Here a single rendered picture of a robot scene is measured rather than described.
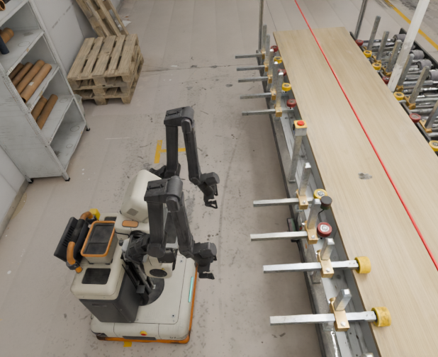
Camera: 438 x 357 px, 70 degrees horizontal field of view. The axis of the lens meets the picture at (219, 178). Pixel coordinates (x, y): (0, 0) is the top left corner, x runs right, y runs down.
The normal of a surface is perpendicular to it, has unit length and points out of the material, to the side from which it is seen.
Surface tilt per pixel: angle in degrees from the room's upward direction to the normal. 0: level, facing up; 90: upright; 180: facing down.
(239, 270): 0
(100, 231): 0
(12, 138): 90
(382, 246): 0
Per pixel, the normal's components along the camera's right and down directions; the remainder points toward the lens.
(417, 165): -0.06, -0.68
